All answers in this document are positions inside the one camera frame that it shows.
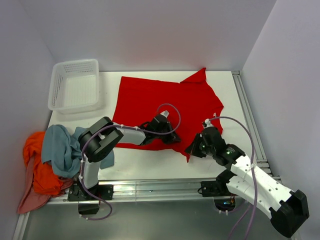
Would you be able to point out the white plastic perforated basket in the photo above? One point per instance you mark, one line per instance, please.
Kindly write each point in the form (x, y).
(74, 87)

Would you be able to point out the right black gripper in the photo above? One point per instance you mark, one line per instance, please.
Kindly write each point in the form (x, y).
(193, 149)

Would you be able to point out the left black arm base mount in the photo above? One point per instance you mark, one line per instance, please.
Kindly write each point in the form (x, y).
(77, 194)

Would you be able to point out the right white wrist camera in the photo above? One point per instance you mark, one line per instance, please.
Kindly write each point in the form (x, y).
(207, 123)

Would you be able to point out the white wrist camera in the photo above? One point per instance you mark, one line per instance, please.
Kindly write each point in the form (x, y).
(165, 113)
(207, 123)

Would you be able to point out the aluminium front rail frame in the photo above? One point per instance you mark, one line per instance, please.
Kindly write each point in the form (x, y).
(170, 209)

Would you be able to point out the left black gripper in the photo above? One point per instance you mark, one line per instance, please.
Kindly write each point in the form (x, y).
(171, 138)

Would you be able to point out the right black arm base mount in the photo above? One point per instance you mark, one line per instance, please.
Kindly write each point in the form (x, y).
(223, 199)

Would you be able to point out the orange t shirt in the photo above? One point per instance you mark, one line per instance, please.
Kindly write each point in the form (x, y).
(44, 181)

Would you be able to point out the aluminium right side rail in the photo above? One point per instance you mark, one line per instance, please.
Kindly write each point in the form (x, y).
(260, 155)

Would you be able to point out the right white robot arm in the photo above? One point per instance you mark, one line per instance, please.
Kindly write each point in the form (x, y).
(286, 209)

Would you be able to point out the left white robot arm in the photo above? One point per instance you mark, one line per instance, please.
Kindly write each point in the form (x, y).
(98, 142)

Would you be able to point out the blue grey t shirt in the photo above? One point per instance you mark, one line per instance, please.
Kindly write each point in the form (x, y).
(61, 150)

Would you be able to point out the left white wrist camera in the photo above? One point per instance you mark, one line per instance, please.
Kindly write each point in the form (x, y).
(165, 113)

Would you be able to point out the pink t shirt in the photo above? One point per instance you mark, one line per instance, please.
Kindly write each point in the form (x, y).
(32, 200)

